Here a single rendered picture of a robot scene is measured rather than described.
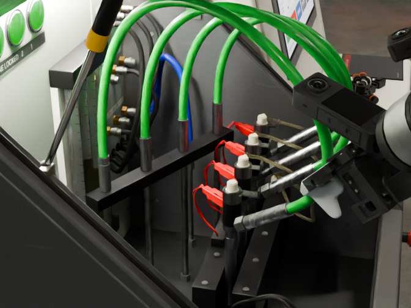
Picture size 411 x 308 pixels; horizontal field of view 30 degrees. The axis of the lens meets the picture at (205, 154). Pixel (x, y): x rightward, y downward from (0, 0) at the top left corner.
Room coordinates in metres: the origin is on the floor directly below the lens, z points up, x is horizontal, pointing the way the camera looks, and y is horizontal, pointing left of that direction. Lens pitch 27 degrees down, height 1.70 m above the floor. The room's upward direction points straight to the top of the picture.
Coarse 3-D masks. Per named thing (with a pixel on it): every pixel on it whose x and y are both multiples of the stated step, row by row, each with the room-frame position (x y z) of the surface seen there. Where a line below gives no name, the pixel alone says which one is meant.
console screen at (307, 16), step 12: (276, 0) 1.48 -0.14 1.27; (288, 0) 1.59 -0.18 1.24; (300, 0) 1.72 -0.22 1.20; (312, 0) 1.86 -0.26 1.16; (276, 12) 1.47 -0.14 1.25; (288, 12) 1.56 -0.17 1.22; (300, 12) 1.69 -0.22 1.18; (312, 12) 1.83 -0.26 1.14; (312, 24) 1.81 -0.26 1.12; (288, 36) 1.52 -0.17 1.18; (288, 48) 1.49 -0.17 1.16; (300, 48) 1.62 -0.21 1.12
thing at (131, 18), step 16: (160, 0) 0.95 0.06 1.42; (176, 0) 0.93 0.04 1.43; (192, 0) 0.92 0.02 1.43; (128, 16) 0.98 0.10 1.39; (224, 16) 0.89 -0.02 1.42; (256, 32) 0.86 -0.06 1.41; (112, 48) 1.00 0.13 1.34; (272, 48) 0.85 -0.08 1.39; (112, 64) 1.01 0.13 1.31; (288, 64) 0.84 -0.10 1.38; (320, 128) 0.80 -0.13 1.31; (320, 144) 0.80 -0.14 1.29; (288, 208) 0.83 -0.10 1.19; (304, 208) 0.82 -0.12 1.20
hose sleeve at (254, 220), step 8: (272, 208) 0.84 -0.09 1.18; (280, 208) 0.83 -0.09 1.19; (248, 216) 0.86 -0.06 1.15; (256, 216) 0.85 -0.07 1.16; (264, 216) 0.84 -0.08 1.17; (272, 216) 0.84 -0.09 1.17; (280, 216) 0.83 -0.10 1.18; (288, 216) 0.83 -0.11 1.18; (248, 224) 0.86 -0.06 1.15; (256, 224) 0.85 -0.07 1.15
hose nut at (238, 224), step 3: (240, 216) 0.88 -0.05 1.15; (243, 216) 0.87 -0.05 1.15; (237, 219) 0.87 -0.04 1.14; (240, 219) 0.87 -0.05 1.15; (234, 222) 0.87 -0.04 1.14; (237, 222) 0.87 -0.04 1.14; (240, 222) 0.86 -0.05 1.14; (234, 225) 0.87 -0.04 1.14; (237, 225) 0.87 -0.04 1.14; (240, 225) 0.86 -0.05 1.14; (243, 225) 0.86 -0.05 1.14; (237, 228) 0.87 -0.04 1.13; (240, 228) 0.86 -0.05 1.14; (243, 228) 0.86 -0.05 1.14; (237, 231) 0.87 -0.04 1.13; (240, 231) 0.87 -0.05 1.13; (243, 231) 0.87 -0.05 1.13
